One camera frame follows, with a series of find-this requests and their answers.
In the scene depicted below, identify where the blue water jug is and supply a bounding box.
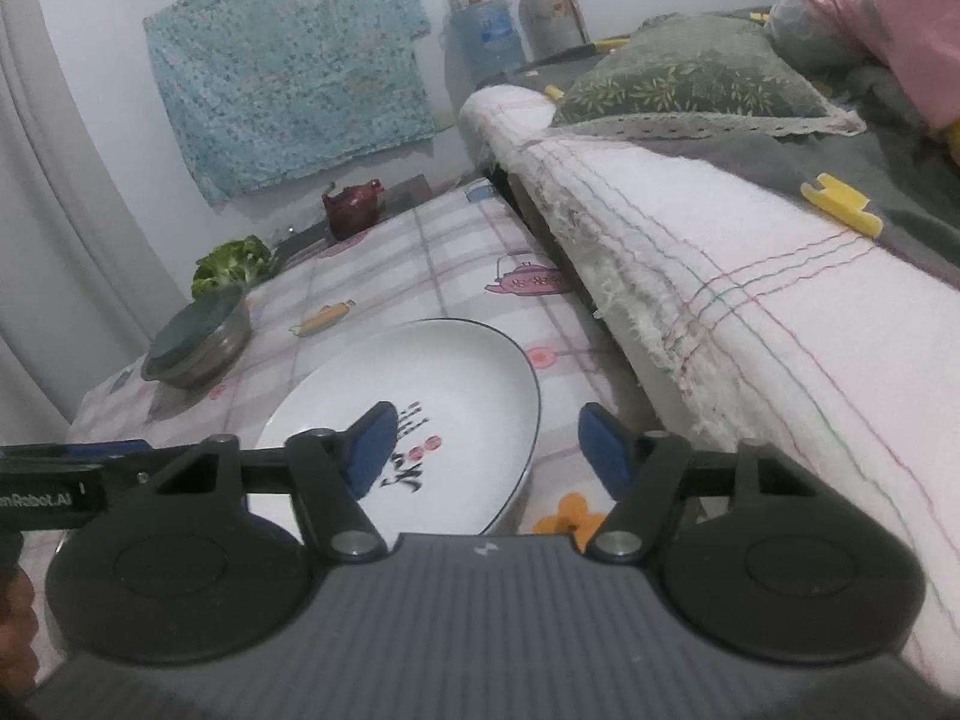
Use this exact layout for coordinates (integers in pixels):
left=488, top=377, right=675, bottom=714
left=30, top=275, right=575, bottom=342
left=442, top=0, right=527, bottom=87

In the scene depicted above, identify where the grey blanket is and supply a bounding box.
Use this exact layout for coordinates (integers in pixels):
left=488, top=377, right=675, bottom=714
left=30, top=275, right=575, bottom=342
left=517, top=7, right=960, bottom=301

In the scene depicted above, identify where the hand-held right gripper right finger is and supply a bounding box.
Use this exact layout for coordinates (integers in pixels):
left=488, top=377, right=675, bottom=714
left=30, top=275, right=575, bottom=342
left=577, top=403, right=856, bottom=562

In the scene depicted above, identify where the white curtain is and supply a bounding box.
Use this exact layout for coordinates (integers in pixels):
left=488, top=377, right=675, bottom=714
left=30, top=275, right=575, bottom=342
left=0, top=0, right=188, bottom=466

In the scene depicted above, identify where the steel bowl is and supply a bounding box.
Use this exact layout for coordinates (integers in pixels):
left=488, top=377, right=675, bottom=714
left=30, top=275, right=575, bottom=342
left=141, top=292, right=252, bottom=389

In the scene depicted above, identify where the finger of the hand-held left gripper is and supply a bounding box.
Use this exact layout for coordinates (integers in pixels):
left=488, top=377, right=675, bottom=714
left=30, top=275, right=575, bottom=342
left=0, top=439, right=149, bottom=472

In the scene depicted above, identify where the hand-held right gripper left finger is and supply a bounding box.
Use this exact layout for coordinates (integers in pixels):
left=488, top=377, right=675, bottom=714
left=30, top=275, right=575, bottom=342
left=112, top=401, right=398, bottom=562

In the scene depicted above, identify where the white printed plate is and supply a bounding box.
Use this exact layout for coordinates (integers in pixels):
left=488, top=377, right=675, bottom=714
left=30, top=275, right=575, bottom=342
left=255, top=319, right=542, bottom=537

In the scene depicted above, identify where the blue patterned wall cloth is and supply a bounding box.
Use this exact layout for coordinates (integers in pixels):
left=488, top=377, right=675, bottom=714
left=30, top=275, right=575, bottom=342
left=142, top=0, right=437, bottom=205

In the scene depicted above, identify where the pale green ceramic bowl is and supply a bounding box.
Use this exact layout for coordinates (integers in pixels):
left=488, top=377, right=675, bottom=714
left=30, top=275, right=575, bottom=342
left=150, top=286, right=245, bottom=365

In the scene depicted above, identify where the white stitched quilt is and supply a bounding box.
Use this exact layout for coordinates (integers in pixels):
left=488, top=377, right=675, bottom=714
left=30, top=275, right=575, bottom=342
left=459, top=84, right=960, bottom=691

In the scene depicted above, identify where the green floral pillow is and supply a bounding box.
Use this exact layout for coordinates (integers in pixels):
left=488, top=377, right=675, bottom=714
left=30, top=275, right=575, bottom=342
left=551, top=13, right=867, bottom=140

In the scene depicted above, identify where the pink cloth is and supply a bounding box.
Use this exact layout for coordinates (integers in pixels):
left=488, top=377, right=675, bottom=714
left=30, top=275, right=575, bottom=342
left=765, top=0, right=960, bottom=132

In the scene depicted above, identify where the pink checked printed tablecloth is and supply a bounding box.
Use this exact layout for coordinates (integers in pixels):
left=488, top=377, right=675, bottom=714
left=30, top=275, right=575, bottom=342
left=67, top=180, right=653, bottom=541

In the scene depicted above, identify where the green leafy cabbage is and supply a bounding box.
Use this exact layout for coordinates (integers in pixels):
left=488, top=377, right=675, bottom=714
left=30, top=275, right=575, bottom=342
left=191, top=236, right=275, bottom=297

